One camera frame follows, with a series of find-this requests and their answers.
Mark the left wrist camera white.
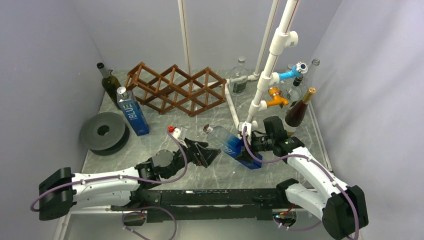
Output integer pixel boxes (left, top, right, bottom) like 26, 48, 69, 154
167, 126, 188, 141

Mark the standing clear flask bottle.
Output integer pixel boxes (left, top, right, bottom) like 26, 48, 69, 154
229, 56, 249, 96

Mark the orange pipe tap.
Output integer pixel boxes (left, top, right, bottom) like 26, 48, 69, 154
266, 86, 289, 108

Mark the dark bottle gold cap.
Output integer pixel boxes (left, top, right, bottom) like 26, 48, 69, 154
282, 87, 316, 136

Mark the tall clear wine bottle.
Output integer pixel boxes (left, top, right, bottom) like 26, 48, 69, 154
300, 58, 320, 96

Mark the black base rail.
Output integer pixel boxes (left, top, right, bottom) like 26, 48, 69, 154
110, 188, 291, 223

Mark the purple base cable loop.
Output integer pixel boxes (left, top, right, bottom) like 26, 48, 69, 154
121, 205, 178, 240

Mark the blue pipe valve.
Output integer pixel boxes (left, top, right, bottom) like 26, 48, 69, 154
278, 61, 309, 83

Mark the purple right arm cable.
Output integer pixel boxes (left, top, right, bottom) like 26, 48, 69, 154
241, 126, 360, 240

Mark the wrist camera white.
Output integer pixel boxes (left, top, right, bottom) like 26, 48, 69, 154
238, 121, 255, 136
167, 126, 188, 141

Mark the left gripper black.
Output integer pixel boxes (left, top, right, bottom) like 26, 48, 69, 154
164, 137, 221, 179

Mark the green wine bottle silver cap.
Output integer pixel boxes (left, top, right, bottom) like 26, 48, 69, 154
96, 62, 121, 110

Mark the white PVC pipe frame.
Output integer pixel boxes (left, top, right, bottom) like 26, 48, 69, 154
177, 0, 301, 133

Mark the brown wooden wine rack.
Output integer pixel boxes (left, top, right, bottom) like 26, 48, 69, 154
124, 62, 227, 117

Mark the blue square bottle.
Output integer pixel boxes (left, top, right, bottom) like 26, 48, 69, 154
116, 86, 150, 136
203, 124, 262, 170

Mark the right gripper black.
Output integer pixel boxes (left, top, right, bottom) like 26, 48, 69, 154
234, 131, 275, 163

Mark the clear bottle black cap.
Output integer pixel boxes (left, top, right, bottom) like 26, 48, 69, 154
282, 76, 304, 113

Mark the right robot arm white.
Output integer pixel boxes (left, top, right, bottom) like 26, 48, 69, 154
239, 116, 369, 240

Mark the grey foam disc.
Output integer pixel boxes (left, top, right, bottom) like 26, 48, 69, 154
79, 112, 130, 156

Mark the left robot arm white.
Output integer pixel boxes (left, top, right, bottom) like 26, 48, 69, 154
36, 138, 221, 221

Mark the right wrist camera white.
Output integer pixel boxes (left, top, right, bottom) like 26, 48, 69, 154
238, 121, 255, 136

